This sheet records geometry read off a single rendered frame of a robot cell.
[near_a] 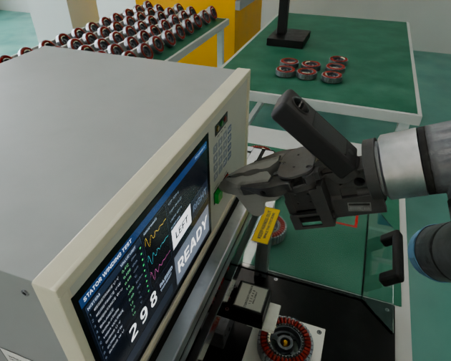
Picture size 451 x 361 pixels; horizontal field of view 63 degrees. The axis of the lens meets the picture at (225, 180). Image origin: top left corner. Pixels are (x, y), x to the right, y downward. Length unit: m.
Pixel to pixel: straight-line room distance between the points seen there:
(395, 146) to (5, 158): 0.40
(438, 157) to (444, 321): 1.68
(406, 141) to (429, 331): 1.62
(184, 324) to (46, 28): 4.22
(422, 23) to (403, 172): 5.27
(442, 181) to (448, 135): 0.05
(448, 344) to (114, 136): 1.78
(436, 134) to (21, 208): 0.39
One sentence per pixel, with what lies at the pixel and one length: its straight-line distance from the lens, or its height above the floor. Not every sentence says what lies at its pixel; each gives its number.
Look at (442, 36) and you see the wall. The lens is 5.74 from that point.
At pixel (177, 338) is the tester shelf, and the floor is 1.12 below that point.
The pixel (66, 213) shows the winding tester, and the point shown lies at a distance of 0.33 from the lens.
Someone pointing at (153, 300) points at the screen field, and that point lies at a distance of 0.42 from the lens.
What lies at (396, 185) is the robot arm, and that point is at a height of 1.28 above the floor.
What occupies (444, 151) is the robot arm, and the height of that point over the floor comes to 1.33.
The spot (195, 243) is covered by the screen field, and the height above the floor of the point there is 1.16.
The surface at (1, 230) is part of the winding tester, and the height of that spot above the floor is 1.32.
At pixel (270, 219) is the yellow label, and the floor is 1.07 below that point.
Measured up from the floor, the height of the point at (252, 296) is 0.92.
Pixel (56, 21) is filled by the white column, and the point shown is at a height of 0.59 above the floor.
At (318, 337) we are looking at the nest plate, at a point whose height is 0.78.
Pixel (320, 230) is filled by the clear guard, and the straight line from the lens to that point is 0.67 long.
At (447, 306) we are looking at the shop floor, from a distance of 2.13.
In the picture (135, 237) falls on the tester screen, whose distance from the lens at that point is 0.34.
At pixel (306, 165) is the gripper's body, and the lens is 0.45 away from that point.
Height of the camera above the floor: 1.52
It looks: 36 degrees down
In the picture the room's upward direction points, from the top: straight up
